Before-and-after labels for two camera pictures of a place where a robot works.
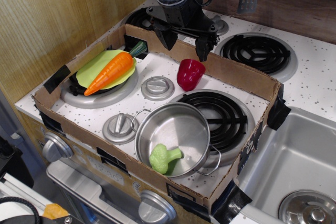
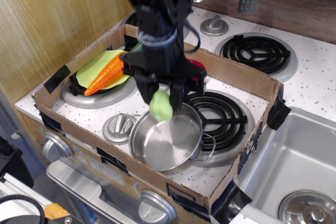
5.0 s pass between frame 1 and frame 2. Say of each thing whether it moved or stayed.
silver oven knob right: stayed
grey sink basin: stayed
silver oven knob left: stayed
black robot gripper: moved
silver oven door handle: stayed
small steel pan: moved
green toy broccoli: moved
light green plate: stayed
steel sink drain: stayed
